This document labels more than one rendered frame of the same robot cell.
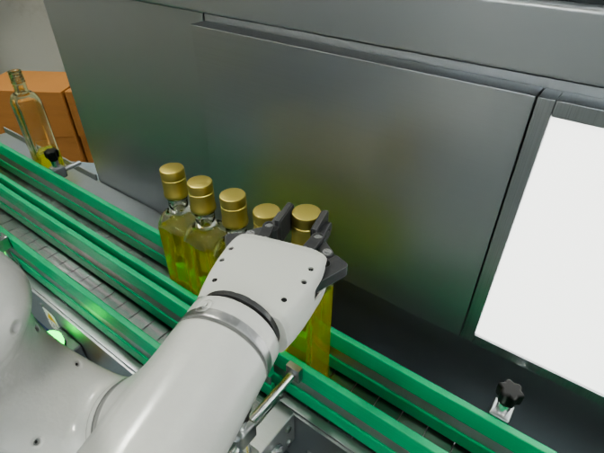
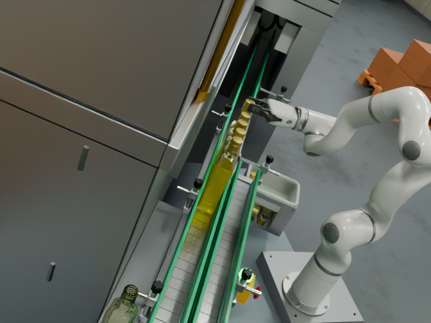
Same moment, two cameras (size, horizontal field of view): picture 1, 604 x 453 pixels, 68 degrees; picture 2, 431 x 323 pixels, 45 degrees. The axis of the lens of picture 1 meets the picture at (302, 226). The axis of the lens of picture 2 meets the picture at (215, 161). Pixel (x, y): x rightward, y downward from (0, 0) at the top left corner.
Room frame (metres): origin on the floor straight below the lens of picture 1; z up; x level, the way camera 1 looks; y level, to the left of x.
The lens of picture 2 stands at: (1.45, 1.23, 2.11)
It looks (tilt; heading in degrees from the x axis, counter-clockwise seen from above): 33 degrees down; 231
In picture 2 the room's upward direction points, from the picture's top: 25 degrees clockwise
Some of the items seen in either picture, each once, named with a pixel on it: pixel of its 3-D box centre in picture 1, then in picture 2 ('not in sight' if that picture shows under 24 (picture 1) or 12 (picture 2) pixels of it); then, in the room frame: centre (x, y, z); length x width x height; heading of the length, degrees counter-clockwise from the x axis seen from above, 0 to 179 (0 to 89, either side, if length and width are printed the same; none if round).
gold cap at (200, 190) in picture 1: (201, 195); (238, 136); (0.52, 0.14, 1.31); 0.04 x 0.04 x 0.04
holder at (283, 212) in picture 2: not in sight; (258, 197); (0.18, 0.01, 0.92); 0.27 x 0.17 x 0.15; 143
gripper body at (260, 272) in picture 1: (261, 290); (281, 113); (0.30, 0.04, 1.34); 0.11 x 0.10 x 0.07; 159
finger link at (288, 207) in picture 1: (270, 226); (258, 111); (0.40, 0.04, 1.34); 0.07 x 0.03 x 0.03; 159
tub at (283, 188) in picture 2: not in sight; (269, 191); (0.15, 0.02, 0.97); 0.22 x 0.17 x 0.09; 143
